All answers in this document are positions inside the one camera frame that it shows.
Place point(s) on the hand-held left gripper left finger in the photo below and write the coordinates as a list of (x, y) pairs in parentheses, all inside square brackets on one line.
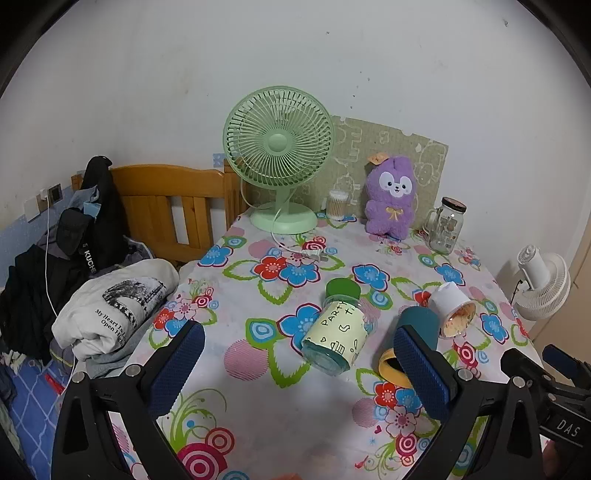
[(178, 364)]

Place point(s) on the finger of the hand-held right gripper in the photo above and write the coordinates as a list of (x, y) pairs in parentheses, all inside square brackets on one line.
[(561, 361), (521, 364)]

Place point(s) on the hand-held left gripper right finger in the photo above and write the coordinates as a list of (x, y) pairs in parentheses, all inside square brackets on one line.
[(418, 369)]

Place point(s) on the glass cup with green lid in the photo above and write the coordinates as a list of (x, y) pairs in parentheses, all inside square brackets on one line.
[(334, 325)]

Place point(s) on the teal cup with yellow rim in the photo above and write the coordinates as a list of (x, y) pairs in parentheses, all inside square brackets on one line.
[(418, 323)]

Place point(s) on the white plastic cup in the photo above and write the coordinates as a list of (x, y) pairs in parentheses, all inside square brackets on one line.
[(450, 304)]

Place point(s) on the grey folded cloth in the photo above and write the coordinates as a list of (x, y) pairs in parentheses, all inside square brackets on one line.
[(104, 364)]

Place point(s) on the white clip fan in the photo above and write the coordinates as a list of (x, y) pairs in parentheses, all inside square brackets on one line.
[(545, 286)]

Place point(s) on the white printed folded shirt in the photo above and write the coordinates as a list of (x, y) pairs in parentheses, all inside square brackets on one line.
[(120, 300)]

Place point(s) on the floral tablecloth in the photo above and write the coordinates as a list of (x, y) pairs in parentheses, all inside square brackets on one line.
[(258, 332)]

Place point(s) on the glass mug jar with lid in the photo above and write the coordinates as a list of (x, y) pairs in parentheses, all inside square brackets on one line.
[(445, 228)]

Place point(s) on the blue checked bedsheet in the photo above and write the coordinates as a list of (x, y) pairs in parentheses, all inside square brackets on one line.
[(32, 415)]

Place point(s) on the dark clothes pile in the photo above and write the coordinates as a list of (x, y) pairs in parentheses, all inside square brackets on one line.
[(27, 295)]

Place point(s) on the purple plush toy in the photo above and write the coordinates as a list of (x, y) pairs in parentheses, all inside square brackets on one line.
[(392, 198)]

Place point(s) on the wooden bed headboard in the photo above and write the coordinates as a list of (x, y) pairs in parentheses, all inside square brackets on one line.
[(152, 189)]

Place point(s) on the black jacket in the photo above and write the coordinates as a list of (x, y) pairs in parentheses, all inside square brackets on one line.
[(104, 203)]

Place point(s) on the cotton swab container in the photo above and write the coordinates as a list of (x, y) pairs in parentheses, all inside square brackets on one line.
[(337, 205)]

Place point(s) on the patterned cardboard sheet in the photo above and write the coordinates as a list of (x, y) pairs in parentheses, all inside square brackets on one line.
[(392, 138)]

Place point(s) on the green desk fan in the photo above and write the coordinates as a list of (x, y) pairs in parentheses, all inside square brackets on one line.
[(277, 141)]

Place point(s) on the blue wall sticker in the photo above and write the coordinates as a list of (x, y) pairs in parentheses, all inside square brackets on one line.
[(218, 159)]

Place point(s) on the wall power socket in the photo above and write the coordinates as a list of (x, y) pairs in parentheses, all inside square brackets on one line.
[(55, 193)]

